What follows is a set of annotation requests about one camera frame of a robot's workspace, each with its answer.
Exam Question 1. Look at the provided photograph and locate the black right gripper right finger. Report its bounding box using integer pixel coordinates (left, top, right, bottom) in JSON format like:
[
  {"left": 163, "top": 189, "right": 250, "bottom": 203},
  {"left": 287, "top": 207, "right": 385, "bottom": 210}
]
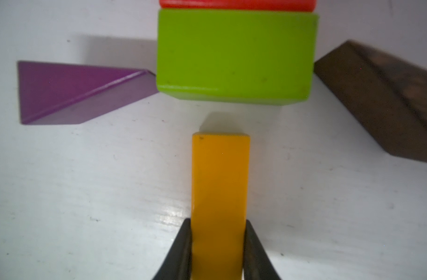
[{"left": 243, "top": 220, "right": 281, "bottom": 280}]

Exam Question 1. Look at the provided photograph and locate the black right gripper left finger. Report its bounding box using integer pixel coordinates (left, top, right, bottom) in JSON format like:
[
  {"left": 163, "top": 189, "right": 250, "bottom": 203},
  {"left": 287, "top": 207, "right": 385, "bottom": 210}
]
[{"left": 153, "top": 218, "right": 192, "bottom": 280}]

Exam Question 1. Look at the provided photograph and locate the yellow long block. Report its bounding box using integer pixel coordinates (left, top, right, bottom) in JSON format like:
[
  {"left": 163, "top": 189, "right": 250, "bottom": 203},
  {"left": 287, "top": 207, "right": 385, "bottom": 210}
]
[{"left": 191, "top": 133, "right": 250, "bottom": 280}]

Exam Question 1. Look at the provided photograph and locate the green rectangular block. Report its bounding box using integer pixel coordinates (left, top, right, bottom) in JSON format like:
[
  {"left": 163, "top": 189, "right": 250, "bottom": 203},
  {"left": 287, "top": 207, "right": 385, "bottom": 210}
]
[{"left": 156, "top": 9, "right": 319, "bottom": 105}]

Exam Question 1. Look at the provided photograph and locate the brown triangle block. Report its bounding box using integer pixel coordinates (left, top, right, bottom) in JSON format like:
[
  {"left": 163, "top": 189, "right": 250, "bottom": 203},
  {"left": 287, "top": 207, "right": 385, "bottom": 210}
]
[{"left": 314, "top": 40, "right": 427, "bottom": 163}]

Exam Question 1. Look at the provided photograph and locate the red rectangular block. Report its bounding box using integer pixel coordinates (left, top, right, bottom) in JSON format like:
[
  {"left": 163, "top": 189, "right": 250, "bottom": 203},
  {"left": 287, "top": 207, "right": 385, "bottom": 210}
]
[{"left": 159, "top": 0, "right": 317, "bottom": 12}]

